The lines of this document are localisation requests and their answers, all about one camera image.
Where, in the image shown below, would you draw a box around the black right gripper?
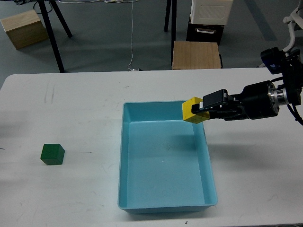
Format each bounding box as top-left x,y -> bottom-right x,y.
191,80 -> 279,121

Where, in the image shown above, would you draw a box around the yellow wooden cube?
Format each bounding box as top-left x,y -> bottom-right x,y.
182,97 -> 210,124

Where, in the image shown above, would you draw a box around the green wooden cube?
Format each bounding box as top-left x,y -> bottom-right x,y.
40,144 -> 65,165

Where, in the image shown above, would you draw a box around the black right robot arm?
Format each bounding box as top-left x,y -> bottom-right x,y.
190,47 -> 303,123

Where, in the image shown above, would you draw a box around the wooden box near table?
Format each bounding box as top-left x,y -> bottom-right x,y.
172,41 -> 222,70

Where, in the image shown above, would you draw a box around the white appliance box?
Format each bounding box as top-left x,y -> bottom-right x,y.
190,0 -> 233,26

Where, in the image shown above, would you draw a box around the wooden box far left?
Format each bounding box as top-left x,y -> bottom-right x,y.
0,9 -> 48,50

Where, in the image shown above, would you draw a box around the light blue plastic bin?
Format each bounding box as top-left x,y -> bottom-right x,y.
118,101 -> 218,214

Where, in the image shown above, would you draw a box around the black table legs centre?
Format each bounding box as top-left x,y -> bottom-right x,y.
164,0 -> 177,65

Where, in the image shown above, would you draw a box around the black table legs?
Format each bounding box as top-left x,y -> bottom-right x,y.
164,0 -> 177,65
36,0 -> 72,73

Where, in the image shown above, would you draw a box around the white office chair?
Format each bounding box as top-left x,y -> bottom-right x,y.
282,0 -> 303,56

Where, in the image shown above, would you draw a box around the black table legs left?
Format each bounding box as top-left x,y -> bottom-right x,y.
36,0 -> 72,73

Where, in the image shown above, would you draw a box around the black crate with handle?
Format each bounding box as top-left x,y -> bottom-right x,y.
186,19 -> 224,45

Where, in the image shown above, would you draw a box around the white cable on floor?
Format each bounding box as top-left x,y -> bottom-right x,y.
58,0 -> 139,71

